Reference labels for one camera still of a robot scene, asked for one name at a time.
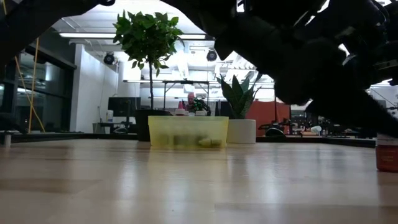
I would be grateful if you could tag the black office chair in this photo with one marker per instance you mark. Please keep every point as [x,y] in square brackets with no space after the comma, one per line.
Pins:
[275,132]

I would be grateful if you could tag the red partition panel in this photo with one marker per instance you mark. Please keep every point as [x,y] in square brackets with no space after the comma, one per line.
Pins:
[267,112]

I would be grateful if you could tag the long ceiling light bar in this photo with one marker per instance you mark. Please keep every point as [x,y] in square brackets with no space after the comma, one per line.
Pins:
[93,35]

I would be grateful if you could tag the person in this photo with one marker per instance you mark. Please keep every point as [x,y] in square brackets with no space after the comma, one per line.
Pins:
[191,104]

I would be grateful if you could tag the yellow translucent plastic bin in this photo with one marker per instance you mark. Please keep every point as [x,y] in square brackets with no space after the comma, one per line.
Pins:
[192,124]

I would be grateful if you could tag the black plant pot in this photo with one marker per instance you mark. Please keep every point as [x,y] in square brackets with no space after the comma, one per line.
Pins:
[141,124]

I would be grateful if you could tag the white plant pot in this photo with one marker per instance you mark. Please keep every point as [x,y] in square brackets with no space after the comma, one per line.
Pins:
[241,132]

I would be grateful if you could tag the small red dropper bottle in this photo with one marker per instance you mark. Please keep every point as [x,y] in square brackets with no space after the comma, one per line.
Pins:
[387,155]

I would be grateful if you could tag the white peg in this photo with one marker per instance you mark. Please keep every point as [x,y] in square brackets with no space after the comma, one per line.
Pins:
[6,138]

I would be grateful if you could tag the black ceiling spotlight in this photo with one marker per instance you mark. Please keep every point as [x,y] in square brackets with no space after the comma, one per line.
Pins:
[211,55]
[109,58]

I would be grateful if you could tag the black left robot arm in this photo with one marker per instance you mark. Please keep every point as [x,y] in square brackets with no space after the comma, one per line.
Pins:
[31,25]

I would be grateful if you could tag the black aluminium table frame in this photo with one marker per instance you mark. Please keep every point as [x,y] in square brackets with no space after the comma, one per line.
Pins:
[96,136]

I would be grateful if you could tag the snake plant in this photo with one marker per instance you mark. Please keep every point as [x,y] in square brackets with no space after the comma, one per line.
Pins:
[239,96]

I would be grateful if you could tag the black metal desk frame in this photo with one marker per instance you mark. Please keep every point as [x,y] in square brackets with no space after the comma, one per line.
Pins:
[186,82]

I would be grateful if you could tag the black computer monitor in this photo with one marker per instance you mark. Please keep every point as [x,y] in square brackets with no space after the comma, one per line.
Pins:
[124,106]

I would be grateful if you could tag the leafy green tree plant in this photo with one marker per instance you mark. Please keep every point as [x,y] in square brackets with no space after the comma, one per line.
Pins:
[146,31]

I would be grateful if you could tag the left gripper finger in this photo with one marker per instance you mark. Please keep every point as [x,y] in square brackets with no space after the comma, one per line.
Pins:
[357,109]

